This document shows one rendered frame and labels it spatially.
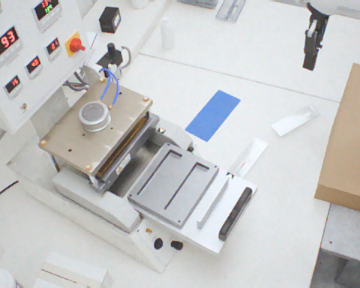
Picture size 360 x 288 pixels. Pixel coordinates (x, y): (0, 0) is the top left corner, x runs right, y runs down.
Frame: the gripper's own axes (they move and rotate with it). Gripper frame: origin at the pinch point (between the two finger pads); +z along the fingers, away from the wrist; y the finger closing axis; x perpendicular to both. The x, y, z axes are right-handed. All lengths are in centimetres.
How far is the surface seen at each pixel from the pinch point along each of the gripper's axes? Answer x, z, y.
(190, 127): 34, 44, -7
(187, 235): 8, 22, -51
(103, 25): 89, 35, 15
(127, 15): 87, 39, 29
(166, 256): 15, 40, -53
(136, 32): 78, 39, 21
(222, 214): 3.2, 21.6, -41.1
